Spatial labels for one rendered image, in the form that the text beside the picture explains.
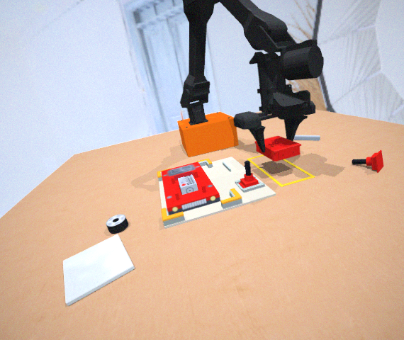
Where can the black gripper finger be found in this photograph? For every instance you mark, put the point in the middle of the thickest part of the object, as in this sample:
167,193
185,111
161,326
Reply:
258,134
291,125

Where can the black toy car tyre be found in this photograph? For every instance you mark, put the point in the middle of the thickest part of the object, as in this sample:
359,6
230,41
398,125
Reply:
117,224

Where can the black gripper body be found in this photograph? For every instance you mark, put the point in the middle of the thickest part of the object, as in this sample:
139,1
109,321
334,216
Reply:
251,120

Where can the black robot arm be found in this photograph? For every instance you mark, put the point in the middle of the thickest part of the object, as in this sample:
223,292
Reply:
264,32

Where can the white flat rectangular panel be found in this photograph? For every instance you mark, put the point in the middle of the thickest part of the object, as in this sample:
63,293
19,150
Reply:
93,268

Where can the grey flat bar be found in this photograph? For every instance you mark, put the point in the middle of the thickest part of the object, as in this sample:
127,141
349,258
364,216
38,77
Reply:
307,137

